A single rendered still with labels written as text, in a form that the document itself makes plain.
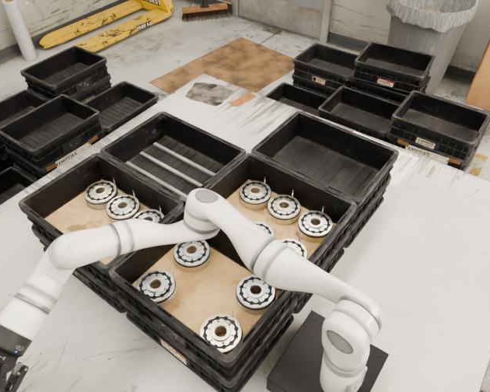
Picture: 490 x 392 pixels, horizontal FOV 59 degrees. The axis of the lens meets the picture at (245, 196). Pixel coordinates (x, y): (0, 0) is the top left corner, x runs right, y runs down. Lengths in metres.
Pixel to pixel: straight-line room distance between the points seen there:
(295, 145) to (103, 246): 0.93
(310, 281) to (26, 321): 0.54
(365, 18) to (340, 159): 2.63
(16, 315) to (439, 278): 1.16
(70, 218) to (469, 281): 1.25
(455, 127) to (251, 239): 1.76
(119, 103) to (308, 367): 2.06
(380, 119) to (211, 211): 1.81
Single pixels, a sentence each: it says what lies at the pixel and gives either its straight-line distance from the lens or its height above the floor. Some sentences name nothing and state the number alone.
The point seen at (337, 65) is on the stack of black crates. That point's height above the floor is 0.38.
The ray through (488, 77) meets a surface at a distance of 3.70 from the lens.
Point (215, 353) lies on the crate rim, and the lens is 1.00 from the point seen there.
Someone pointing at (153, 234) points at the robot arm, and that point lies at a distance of 0.97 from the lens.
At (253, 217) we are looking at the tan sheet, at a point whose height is 0.83.
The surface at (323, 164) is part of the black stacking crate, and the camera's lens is 1.57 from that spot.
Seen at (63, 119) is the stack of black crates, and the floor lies 0.49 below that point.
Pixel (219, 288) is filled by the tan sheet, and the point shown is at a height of 0.83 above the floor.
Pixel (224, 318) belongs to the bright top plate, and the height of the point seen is 0.86.
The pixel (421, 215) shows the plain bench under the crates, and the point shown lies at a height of 0.70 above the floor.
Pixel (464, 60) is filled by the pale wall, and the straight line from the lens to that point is 3.98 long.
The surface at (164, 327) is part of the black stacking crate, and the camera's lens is 1.14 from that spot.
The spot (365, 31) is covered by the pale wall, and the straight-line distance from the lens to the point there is 4.15.
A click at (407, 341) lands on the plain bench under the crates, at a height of 0.70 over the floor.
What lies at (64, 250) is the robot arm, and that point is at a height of 1.19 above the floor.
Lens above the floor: 1.84
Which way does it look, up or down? 45 degrees down
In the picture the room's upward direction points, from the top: straight up
